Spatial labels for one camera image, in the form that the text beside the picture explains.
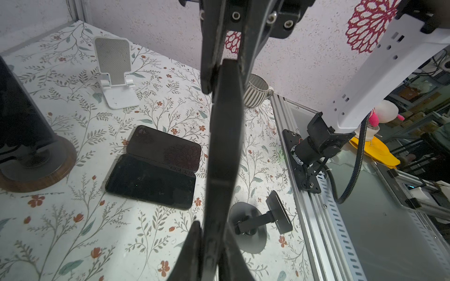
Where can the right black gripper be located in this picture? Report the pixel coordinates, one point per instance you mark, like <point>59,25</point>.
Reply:
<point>254,19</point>

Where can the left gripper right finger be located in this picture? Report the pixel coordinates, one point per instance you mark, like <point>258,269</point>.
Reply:
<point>232,266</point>

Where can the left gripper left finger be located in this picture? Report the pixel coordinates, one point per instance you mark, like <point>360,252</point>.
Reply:
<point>187,264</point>

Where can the black phone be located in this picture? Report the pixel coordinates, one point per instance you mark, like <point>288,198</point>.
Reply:
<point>139,179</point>
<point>226,138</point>
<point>24,130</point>
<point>161,147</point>

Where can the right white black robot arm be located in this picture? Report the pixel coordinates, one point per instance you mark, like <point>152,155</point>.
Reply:
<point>234,32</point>

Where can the front right black stand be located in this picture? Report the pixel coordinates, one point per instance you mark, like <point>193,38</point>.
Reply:
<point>248,224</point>

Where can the white folding phone stand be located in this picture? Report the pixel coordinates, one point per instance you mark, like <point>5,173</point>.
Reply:
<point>114,63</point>

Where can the wooden base stand centre-right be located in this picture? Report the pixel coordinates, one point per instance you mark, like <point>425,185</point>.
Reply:
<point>39,170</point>

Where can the striped ceramic mug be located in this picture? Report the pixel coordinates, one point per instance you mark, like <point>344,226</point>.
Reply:
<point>257,91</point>

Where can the yellow pink toy outside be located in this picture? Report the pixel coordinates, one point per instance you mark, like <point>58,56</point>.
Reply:
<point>383,113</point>

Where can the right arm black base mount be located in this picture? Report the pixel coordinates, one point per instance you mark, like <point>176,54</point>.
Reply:
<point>305,177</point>

